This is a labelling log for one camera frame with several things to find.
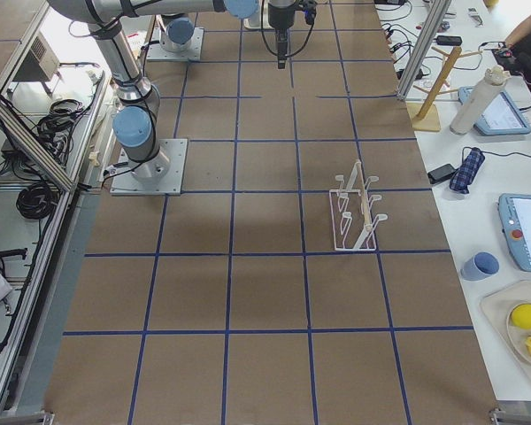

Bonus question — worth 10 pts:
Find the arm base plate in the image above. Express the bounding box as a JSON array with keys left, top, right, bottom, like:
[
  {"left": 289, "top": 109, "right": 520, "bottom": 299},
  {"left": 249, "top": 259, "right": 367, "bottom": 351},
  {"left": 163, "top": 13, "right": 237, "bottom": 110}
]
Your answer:
[
  {"left": 110, "top": 138, "right": 188, "bottom": 196},
  {"left": 147, "top": 27, "right": 204, "bottom": 62}
]

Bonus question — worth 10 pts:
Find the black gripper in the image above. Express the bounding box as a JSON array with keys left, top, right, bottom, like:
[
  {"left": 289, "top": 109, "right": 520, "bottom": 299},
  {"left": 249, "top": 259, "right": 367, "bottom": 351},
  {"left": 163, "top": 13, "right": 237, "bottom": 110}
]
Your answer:
[{"left": 268, "top": 0, "right": 296, "bottom": 69}]

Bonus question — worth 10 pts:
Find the white cylindrical bottle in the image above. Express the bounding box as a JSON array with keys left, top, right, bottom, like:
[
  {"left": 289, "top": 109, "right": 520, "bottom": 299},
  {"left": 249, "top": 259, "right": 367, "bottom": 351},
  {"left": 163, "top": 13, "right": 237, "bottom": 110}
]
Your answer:
[{"left": 450, "top": 65, "right": 511, "bottom": 135}]

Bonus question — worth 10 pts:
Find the yellow lemon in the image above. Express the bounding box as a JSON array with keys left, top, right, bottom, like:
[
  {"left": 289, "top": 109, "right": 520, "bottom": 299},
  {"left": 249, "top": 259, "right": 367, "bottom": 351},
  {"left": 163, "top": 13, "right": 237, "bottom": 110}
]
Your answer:
[{"left": 510, "top": 304, "right": 531, "bottom": 329}]

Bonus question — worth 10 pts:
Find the folded blue plaid umbrella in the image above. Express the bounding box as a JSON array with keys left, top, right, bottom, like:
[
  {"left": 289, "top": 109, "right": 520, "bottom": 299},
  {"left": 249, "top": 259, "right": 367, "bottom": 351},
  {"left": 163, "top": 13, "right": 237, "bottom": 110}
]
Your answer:
[{"left": 449, "top": 148, "right": 485, "bottom": 195}]

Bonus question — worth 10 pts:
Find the blue teach pendant tablet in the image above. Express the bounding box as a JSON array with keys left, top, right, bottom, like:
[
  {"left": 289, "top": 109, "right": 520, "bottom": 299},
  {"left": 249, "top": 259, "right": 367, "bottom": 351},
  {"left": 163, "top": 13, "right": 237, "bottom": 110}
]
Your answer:
[{"left": 458, "top": 87, "right": 531, "bottom": 136}]

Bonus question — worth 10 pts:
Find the beige tray with fruit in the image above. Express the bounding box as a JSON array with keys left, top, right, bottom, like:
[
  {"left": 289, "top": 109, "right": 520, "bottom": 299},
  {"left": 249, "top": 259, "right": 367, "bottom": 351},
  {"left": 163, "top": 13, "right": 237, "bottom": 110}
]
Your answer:
[{"left": 480, "top": 281, "right": 531, "bottom": 366}]

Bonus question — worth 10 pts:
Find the white wire cup rack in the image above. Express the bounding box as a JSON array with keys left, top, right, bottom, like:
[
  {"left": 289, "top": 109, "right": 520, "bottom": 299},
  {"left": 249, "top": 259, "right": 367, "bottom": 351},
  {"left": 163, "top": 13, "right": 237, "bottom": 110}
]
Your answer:
[{"left": 328, "top": 160, "right": 388, "bottom": 252}]

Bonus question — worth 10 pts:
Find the wooden mug tree stand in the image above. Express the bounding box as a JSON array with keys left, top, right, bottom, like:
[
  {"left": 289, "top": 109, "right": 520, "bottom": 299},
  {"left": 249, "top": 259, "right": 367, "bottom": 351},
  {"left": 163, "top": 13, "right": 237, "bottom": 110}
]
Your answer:
[{"left": 406, "top": 46, "right": 481, "bottom": 132}]

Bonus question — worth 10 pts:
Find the blue cup on side table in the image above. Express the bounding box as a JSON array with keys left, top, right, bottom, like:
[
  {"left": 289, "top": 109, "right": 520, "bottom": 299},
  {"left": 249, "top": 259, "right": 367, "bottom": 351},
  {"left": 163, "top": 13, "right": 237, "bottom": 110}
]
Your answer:
[{"left": 461, "top": 251, "right": 499, "bottom": 282}]

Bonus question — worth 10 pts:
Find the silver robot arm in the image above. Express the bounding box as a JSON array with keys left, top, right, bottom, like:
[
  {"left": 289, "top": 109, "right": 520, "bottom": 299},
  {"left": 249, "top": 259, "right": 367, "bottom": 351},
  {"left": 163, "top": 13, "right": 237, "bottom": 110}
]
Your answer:
[
  {"left": 158, "top": 13, "right": 195, "bottom": 53},
  {"left": 50, "top": 1, "right": 317, "bottom": 195}
]

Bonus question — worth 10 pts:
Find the black smartphone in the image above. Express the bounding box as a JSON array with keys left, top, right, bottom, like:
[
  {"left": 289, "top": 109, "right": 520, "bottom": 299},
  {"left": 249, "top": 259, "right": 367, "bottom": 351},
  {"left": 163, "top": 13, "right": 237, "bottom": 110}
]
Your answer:
[{"left": 427, "top": 164, "right": 457, "bottom": 185}]

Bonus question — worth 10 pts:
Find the aluminium frame post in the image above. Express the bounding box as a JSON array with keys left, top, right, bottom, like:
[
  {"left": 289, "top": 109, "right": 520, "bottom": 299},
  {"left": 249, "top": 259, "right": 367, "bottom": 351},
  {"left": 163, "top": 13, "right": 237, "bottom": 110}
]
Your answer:
[{"left": 396, "top": 0, "right": 451, "bottom": 101}]

